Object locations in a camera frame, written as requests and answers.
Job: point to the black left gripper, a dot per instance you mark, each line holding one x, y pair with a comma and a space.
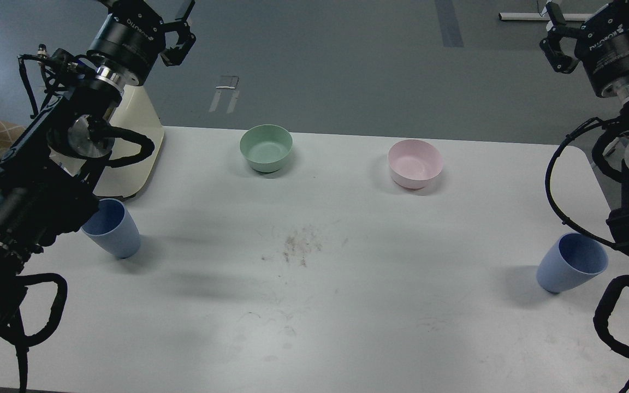
133, 36

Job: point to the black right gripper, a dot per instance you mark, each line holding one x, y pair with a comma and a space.
602, 45

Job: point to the blue cup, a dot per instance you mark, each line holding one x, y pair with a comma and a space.
113, 229
570, 262

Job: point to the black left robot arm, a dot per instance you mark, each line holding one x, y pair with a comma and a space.
48, 175

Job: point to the white table leg base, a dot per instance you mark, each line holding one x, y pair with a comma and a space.
526, 17

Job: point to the green bowl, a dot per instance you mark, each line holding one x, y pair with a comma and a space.
266, 148

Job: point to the pink bowl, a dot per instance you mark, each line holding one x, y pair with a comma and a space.
414, 163

